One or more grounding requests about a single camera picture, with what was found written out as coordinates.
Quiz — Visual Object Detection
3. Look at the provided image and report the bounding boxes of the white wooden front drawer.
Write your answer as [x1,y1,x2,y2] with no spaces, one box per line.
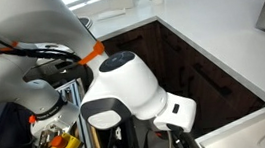
[196,107,265,148]

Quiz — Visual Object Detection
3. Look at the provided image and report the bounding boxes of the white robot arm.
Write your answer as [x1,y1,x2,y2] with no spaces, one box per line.
[0,0,196,137]

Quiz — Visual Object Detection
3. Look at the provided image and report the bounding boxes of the dark wood base cabinets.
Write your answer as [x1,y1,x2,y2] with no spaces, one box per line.
[104,21,265,138]

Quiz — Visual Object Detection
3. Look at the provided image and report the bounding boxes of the yellow emergency stop button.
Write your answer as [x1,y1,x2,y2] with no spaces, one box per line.
[51,133,82,148]

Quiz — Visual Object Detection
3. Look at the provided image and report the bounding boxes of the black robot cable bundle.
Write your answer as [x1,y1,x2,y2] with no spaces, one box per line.
[0,3,85,75]

